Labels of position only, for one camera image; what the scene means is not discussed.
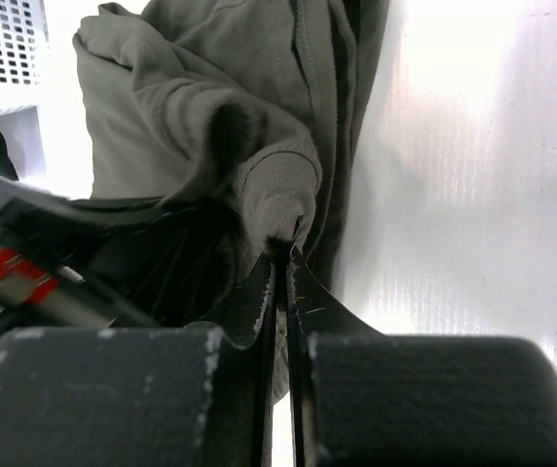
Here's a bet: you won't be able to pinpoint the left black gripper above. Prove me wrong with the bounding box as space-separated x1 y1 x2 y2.
0 162 239 329

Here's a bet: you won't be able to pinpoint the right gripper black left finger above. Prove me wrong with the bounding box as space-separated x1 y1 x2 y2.
0 256 277 466

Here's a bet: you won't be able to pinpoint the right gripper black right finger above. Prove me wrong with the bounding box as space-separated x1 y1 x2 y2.
285 249 557 466

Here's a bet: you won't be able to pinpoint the olive green shorts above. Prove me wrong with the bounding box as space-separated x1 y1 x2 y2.
71 0 391 405

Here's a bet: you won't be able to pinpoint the white plastic basket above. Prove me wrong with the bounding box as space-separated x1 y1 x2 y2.
0 0 48 182

